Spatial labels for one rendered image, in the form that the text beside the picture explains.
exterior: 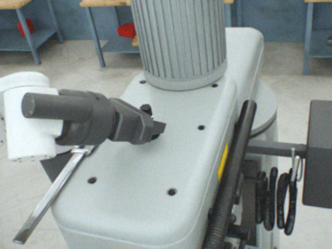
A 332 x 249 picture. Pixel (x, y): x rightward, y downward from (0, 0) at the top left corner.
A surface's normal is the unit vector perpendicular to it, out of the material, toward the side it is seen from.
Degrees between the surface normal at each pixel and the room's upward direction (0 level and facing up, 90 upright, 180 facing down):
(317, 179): 90
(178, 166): 0
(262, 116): 0
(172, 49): 90
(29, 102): 56
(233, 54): 0
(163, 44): 90
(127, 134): 91
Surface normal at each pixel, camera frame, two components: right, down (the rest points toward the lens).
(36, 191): -0.14, -0.79
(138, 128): -0.67, -0.04
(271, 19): -0.31, 0.61
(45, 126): 0.73, -0.22
